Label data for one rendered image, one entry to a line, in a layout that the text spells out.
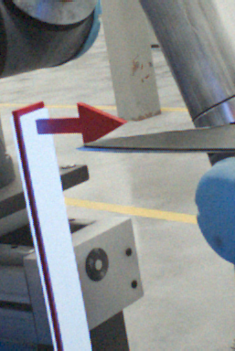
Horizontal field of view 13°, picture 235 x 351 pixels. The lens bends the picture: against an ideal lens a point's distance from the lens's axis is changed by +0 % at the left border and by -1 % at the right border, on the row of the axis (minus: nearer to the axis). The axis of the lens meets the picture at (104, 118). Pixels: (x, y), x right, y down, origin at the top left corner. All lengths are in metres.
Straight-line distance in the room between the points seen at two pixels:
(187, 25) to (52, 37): 0.43
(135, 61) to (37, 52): 6.15
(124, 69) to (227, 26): 6.58
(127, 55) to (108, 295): 6.23
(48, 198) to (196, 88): 0.18
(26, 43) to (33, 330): 0.31
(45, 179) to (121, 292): 0.50
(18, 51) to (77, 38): 0.08
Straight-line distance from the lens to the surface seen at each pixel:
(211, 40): 0.69
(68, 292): 0.57
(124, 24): 7.20
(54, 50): 1.13
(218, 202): 0.67
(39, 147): 0.55
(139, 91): 7.28
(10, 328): 1.02
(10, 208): 1.03
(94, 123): 0.53
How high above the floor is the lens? 1.27
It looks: 10 degrees down
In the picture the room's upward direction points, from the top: 10 degrees counter-clockwise
